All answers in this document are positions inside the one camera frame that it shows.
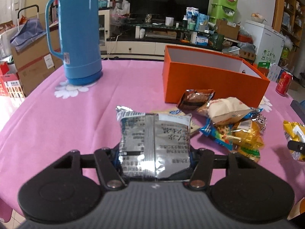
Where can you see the orange cardboard box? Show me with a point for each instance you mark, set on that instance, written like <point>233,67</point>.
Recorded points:
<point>202,81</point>

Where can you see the light blue packet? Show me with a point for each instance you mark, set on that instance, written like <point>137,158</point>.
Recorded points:
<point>202,20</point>

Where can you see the silver foil snack packet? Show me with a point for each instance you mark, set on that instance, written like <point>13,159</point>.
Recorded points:
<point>154,148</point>

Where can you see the red soda can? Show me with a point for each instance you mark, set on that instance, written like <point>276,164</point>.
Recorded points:
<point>283,83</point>

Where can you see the light blue padded object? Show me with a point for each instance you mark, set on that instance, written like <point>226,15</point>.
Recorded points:
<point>302,103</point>

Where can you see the cream glass door cabinet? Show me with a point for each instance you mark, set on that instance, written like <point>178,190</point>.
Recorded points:
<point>104,10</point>

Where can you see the red gift box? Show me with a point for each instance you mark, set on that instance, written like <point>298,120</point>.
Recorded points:
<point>12,88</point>

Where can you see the white and blue carton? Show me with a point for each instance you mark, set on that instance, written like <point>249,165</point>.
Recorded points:
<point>203,41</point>

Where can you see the blue plaid cloth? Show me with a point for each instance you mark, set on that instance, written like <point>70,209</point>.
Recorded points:
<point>28,31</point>

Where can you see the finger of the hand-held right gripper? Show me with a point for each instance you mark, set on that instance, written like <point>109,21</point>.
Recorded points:
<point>296,146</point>

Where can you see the cream white bread packet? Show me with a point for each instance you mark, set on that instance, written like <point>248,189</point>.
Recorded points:
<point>226,109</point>

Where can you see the basket of eggs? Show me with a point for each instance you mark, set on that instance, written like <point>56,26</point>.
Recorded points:
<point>257,19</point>

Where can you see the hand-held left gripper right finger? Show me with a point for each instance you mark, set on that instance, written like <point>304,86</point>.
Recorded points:
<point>201,167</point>

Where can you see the orange translucent cake packet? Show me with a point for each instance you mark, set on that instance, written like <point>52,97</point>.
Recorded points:
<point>250,133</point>

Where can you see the green edged snack packet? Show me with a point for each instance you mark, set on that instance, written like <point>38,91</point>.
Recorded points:
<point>247,153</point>

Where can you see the blue triangular snack packet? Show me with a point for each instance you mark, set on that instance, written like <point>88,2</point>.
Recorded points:
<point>212,133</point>

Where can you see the brown cookie packet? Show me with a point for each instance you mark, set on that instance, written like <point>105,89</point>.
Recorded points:
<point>193,100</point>

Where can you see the blue and white bag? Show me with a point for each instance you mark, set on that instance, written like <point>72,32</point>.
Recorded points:
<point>191,13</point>

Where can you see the white television stand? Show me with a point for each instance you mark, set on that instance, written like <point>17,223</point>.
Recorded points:
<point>143,49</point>

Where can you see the red and white snack packet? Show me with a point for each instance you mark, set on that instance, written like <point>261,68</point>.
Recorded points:
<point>262,120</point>

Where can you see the yellow snack packet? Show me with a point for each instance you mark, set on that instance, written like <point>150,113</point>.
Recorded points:
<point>295,128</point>

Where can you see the small brown cardboard carton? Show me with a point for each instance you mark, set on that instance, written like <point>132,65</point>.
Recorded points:
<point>226,29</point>

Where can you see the blue thermos jug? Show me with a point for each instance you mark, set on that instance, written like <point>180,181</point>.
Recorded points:
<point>78,28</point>

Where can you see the dark blue case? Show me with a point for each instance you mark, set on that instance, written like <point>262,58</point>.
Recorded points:
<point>297,107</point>

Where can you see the white chest freezer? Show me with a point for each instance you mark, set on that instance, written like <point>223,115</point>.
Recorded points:
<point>266,40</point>

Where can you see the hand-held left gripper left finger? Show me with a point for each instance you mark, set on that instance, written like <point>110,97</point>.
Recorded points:
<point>107,167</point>

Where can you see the pink floral tablecloth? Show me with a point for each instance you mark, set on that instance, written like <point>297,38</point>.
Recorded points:
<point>71,124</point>

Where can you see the large brown cardboard carton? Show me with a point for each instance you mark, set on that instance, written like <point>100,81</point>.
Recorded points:
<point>33,66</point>

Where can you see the green stacked storage bins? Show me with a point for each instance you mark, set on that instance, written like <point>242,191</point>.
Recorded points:
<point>218,9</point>

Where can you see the dark green bag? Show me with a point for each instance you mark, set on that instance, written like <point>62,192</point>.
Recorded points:
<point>216,41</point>

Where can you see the wooden shelf unit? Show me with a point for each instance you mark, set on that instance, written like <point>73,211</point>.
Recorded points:
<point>278,4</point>

